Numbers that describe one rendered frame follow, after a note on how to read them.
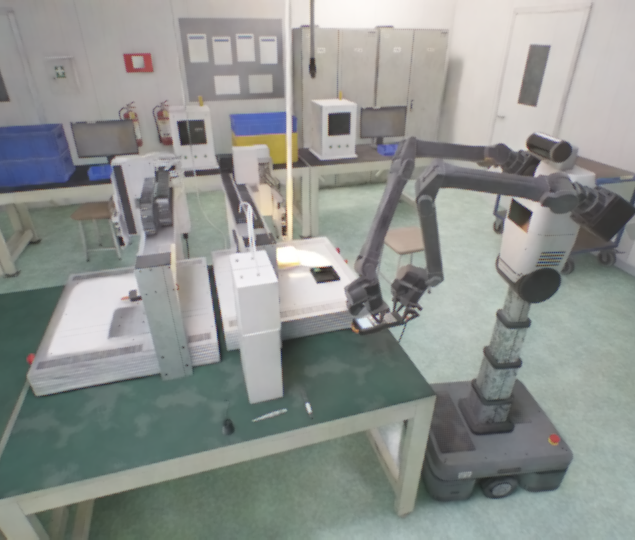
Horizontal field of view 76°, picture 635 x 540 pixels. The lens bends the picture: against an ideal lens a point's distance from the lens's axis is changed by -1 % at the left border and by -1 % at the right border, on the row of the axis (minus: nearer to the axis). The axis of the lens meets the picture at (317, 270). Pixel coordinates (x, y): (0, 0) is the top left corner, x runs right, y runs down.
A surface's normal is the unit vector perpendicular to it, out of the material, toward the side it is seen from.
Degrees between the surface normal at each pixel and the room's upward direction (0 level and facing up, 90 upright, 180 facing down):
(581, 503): 0
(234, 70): 90
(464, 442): 0
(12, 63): 90
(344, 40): 90
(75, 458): 0
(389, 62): 90
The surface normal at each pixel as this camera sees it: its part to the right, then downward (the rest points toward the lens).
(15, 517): 0.29, 0.47
